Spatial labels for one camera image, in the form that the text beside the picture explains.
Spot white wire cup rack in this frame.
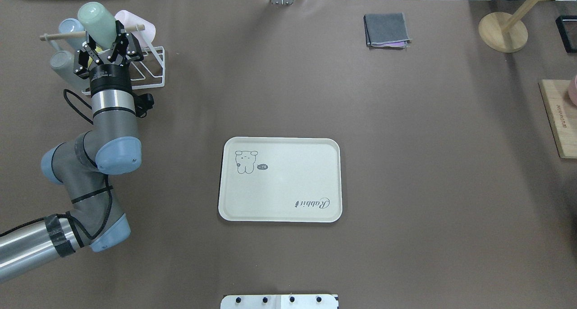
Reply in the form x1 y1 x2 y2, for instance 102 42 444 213
39 28 166 97

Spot wooden stand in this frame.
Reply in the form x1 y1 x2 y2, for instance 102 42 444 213
478 0 553 53

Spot folded grey cloth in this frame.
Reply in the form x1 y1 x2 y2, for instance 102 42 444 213
363 13 411 49

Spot green cup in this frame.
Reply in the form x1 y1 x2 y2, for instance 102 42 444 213
78 1 117 50

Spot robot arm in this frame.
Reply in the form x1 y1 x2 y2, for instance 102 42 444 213
0 21 154 282

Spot bamboo cutting board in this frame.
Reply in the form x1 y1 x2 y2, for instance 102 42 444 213
539 79 577 159

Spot pink cup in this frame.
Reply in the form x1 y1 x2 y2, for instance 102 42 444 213
114 9 156 47

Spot dark wooden box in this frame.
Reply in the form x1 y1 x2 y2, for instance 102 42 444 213
555 15 577 53

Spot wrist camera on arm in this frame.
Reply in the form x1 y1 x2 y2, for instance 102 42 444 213
133 93 155 118

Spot grey cup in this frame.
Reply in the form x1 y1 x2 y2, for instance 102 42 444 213
49 51 89 92

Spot blue cup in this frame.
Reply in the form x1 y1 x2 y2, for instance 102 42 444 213
58 18 86 51

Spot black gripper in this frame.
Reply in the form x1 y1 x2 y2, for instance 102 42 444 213
74 20 144 97

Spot cream rabbit tray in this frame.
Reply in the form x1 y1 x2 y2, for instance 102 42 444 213
218 137 343 223

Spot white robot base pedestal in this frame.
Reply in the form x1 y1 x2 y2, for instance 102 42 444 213
220 293 339 309

